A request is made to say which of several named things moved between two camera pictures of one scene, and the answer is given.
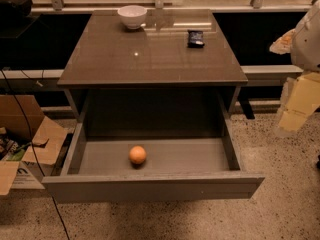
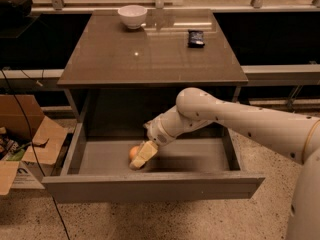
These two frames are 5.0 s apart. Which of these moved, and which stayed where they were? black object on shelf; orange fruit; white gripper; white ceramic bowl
Moved: white gripper
Stayed: black object on shelf; white ceramic bowl; orange fruit
